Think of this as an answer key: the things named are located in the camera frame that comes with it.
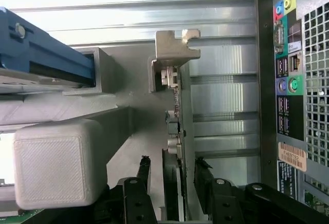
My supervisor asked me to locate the orange barcode sticker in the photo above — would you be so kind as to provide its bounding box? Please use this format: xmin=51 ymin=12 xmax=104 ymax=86
xmin=278 ymin=141 xmax=308 ymax=173

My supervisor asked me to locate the grey 3D-printed parts rack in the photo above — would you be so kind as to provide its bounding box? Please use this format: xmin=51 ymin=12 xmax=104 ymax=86
xmin=0 ymin=46 xmax=196 ymax=224

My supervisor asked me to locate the open black PC case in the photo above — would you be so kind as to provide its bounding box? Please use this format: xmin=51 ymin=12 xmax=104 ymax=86
xmin=256 ymin=0 xmax=329 ymax=224

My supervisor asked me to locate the hard disk in blue carrier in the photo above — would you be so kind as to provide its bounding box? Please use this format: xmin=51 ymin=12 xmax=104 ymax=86
xmin=0 ymin=7 xmax=96 ymax=94

